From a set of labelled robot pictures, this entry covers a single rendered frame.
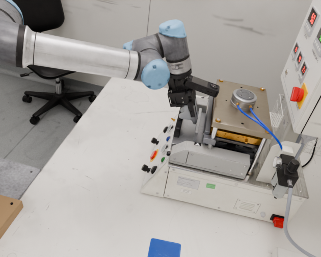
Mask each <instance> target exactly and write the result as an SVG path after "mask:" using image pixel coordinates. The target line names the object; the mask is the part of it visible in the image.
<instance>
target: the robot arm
mask: <svg viewBox="0 0 321 257"><path fill-rule="evenodd" d="M186 37H187V35H186V32H185V28H184V24H183V22H182V21H181V20H177V19H175V20H168V21H165V22H164V23H161V24H160V25H159V32H158V33H156V34H153V35H150V36H146V37H143V38H140V39H136V40H132V41H130V42H127V43H125V44H123V49H122V48H117V47H111V46H106V45H101V44H96V43H91V42H85V41H80V40H75V39H69V38H64V37H59V36H54V35H49V34H44V33H38V32H33V31H32V30H31V29H30V28H29V26H27V25H24V21H23V15H22V12H21V10H20V9H19V7H18V6H17V5H16V4H15V3H14V2H13V1H12V0H0V65H1V64H3V65H8V66H14V67H21V68H25V67H27V66H28V65H38V66H44V67H51V68H57V69H64V70H71V71H77V72H83V73H90V74H96V75H103V76H110V77H114V78H121V79H127V80H134V81H139V82H143V84H144V85H145V86H146V87H147V88H149V89H152V90H158V89H161V88H163V87H164V86H165V85H166V84H168V86H169V89H168V94H167V95H168V99H169V103H170V107H182V106H183V105H185V106H184V107H182V108H181V109H180V111H181V113H180V114H179V118H181V119H187V120H191V121H192V122H193V124H196V122H197V119H198V113H197V101H196V91H199V92H201V93H204V94H207V95H210V96H212V97H217V95H218V93H219V90H220V86H219V85H216V84H214V83H211V82H208V81H205V80H203V79H200V78H197V77H195V76H192V75H191V74H192V69H191V67H192V65H191V59H190V54H189V48H188V42H187V38H186ZM164 57H166V61H167V63H166V62H165V61H164V60H163V58H164ZM170 101H171V102H170Z"/></svg>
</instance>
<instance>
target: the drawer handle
mask: <svg viewBox="0 0 321 257"><path fill-rule="evenodd" d="M184 106H185V105H183V106H182V107H184ZM182 107H180V109H181V108H182ZM180 113H181V111H180V110H179V114H180ZM179 114H178V118H177V121H176V126H175V130H174V135H173V137H177V138H179V134H180V130H181V125H182V121H183V119H181V118H179Z"/></svg>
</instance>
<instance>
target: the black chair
mask: <svg viewBox="0 0 321 257"><path fill-rule="evenodd" d="M12 1H13V2H14V3H15V4H16V5H17V6H18V7H19V9H20V10H21V12H22V15H23V21H24V25H27V26H29V28H30V29H31V30H32V31H33V32H38V33H41V32H44V31H48V30H52V29H56V28H59V27H60V26H61V25H62V24H63V22H64V19H65V16H64V12H63V7H62V3H61V0H12ZM27 67H28V68H29V69H30V70H31V71H33V72H30V73H24V74H20V77H24V76H28V75H29V74H31V73H35V74H36V75H38V76H39V77H41V78H43V79H47V80H53V79H56V81H55V87H56V92H55V93H48V92H34V91H25V92H24V94H25V95H24V96H23V98H22V101H25V102H29V103H30V102H31V101H32V97H30V96H33V97H37V98H41V99H45V100H49V102H47V103H46V104H45V105H44V106H43V107H41V108H40V109H39V110H38V111H36V112H35V113H34V114H33V115H32V117H31V119H30V123H31V124H33V125H35V124H36V123H37V122H38V121H39V120H40V118H39V116H40V115H42V114H43V113H45V112H46V111H48V110H50V109H52V108H53V107H55V106H57V105H62V106H63V107H65V108H66V109H68V110H69V111H71V112H72V113H73V114H75V115H76V116H75V117H74V119H73V121H74V122H75V123H78V121H79V120H80V119H81V117H82V115H83V114H82V113H81V112H80V111H79V110H78V109H77V108H76V107H75V106H74V105H72V104H71V103H70V102H69V101H70V100H74V99H78V98H82V97H86V96H90V97H89V101H90V102H93V101H94V100H95V99H96V97H97V96H96V95H94V91H86V92H71V93H64V86H65V85H64V80H60V79H59V78H60V77H62V76H65V75H68V74H72V73H75V72H77V71H71V70H64V69H57V68H51V67H44V66H38V65H28V66H27Z"/></svg>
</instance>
